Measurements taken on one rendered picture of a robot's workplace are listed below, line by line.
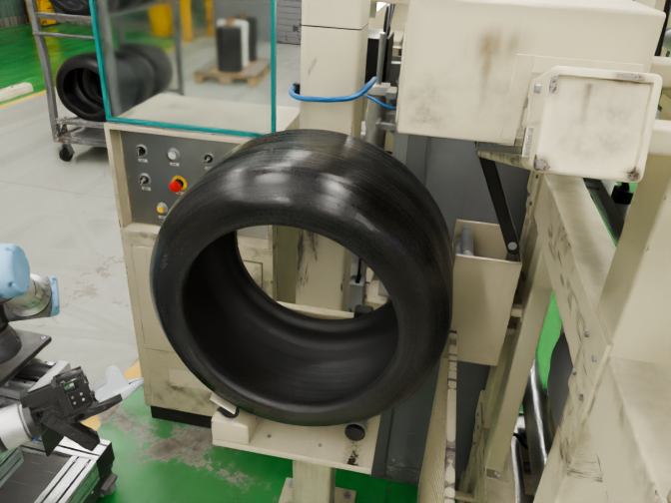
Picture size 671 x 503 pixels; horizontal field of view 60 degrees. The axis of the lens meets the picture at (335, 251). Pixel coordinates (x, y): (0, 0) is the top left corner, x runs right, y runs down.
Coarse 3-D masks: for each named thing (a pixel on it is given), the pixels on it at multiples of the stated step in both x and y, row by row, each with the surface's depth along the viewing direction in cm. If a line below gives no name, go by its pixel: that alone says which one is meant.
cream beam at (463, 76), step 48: (432, 0) 58; (480, 0) 57; (528, 0) 59; (576, 0) 61; (624, 0) 64; (432, 48) 60; (480, 48) 59; (528, 48) 58; (576, 48) 58; (624, 48) 57; (432, 96) 62; (480, 96) 62
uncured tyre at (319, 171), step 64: (192, 192) 103; (256, 192) 96; (320, 192) 95; (384, 192) 99; (192, 256) 104; (384, 256) 97; (448, 256) 110; (192, 320) 128; (256, 320) 143; (320, 320) 144; (384, 320) 137; (448, 320) 106; (256, 384) 131; (320, 384) 134; (384, 384) 109
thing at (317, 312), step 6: (288, 306) 154; (294, 306) 155; (300, 306) 155; (306, 306) 155; (312, 306) 155; (300, 312) 154; (306, 312) 153; (312, 312) 153; (318, 312) 153; (324, 312) 153; (330, 312) 153; (336, 312) 153; (342, 312) 153; (348, 312) 153; (324, 318) 153; (330, 318) 153; (336, 318) 152; (342, 318) 152
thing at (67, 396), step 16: (80, 368) 113; (48, 384) 108; (64, 384) 107; (80, 384) 108; (32, 400) 106; (48, 400) 107; (64, 400) 107; (80, 400) 109; (96, 400) 114; (32, 416) 106; (48, 416) 108; (64, 416) 109; (32, 432) 105
